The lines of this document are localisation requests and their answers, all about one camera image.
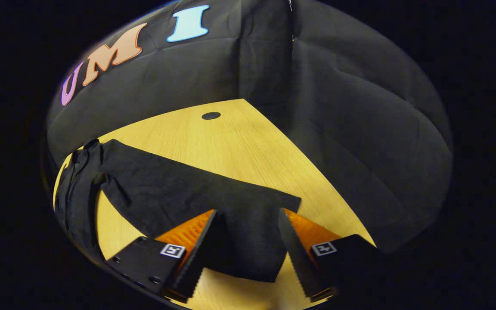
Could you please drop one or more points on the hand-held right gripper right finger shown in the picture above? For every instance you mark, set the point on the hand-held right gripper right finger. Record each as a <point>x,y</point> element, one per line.
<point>297,254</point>

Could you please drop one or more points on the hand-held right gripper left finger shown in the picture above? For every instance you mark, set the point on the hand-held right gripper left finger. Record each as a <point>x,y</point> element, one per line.
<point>198,254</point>

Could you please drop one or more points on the black t-shirt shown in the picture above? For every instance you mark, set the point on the black t-shirt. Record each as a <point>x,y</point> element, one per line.
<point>166,185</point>

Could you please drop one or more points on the black backdrop cloth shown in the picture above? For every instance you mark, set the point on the black backdrop cloth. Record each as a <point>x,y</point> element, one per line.
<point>360,129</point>

